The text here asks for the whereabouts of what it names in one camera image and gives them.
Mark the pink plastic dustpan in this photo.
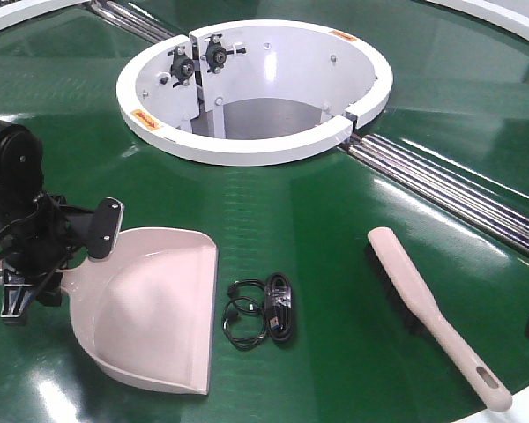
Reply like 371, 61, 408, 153
0, 226, 220, 396

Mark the steel rollers seam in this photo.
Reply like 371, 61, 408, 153
339, 134, 529, 257
87, 1, 175, 43

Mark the black bearing mount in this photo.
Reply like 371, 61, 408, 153
168, 46, 195, 87
203, 34, 247, 74

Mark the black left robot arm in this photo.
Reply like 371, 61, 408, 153
0, 120, 93, 325

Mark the white outer rim right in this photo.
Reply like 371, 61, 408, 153
431, 0, 529, 41

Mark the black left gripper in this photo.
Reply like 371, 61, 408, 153
0, 192, 94, 324

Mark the steel rollers right seam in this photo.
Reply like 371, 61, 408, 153
339, 134, 529, 257

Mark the right black bearing mount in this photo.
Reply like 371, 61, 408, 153
203, 34, 247, 74

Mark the thin black cable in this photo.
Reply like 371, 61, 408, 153
221, 279, 270, 351

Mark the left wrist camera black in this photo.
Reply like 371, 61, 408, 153
86, 197, 124, 260

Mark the steel rollers upper left seam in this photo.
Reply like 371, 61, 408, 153
87, 1, 175, 43

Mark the black USB cable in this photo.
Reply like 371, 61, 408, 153
263, 271, 295, 344

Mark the white inner conveyor ring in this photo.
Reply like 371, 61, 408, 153
115, 19, 394, 167

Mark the white rim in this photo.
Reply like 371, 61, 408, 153
0, 0, 83, 31
431, 0, 529, 41

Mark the left black bearing mount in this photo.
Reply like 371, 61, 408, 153
168, 46, 195, 87

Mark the white outer rim left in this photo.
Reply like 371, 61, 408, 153
0, 0, 83, 31

